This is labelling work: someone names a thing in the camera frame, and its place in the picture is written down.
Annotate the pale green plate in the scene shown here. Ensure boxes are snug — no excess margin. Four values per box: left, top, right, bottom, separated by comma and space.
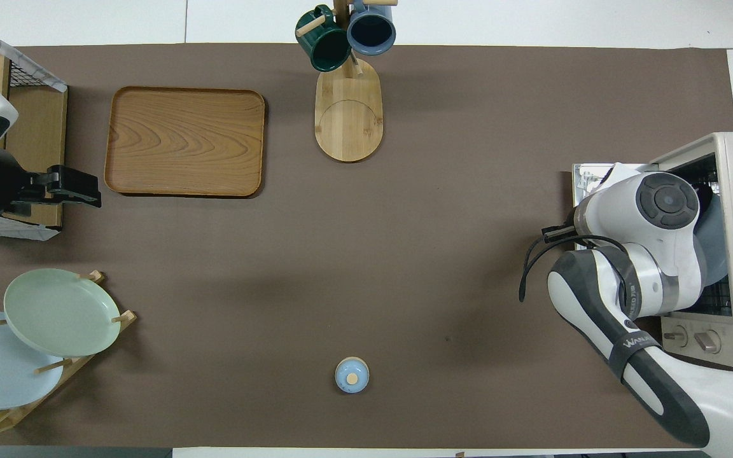
3, 268, 122, 357

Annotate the brown table mat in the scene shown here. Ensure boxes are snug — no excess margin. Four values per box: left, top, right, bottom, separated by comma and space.
0, 43, 733, 449

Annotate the marble patterned cloth strip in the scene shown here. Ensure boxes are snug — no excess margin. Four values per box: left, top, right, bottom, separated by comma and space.
0, 16, 68, 93

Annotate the wooden serving tray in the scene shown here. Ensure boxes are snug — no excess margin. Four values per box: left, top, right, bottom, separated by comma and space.
104, 87, 267, 198

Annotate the wooden mug tree stand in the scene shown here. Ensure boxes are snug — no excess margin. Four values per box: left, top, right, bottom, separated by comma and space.
295, 0, 399, 163

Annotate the dark green ceramic mug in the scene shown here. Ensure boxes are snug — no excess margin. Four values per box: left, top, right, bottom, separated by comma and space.
295, 5, 352, 73

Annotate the wooden plate rack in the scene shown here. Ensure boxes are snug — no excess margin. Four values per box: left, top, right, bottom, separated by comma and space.
0, 270, 138, 436

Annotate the small blue lidded jar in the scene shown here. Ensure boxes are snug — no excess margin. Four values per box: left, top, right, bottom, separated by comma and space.
335, 357, 370, 394

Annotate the blue ceramic mug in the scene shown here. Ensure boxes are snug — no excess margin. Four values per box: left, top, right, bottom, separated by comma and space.
347, 0, 397, 56

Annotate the wooden shelf box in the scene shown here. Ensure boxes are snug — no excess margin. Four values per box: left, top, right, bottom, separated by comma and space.
0, 48, 68, 241

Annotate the light blue dinner plate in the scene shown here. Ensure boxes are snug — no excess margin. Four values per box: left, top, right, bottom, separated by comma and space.
694, 184, 731, 287

